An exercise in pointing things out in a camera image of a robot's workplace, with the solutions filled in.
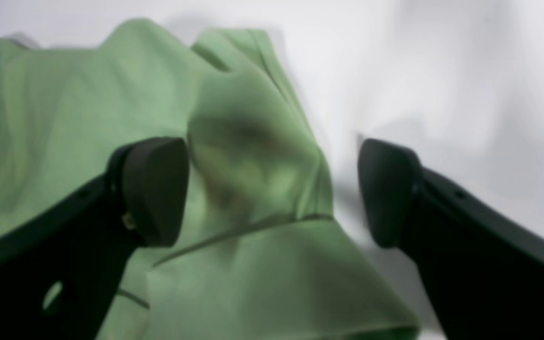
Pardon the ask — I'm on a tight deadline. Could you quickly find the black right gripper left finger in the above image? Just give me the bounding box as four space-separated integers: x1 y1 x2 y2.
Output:
0 137 190 340

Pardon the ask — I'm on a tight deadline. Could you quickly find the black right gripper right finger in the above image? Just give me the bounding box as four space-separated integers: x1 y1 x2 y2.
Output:
357 138 544 340

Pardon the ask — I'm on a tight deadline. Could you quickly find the green T-shirt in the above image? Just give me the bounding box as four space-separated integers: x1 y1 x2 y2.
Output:
0 19 420 340

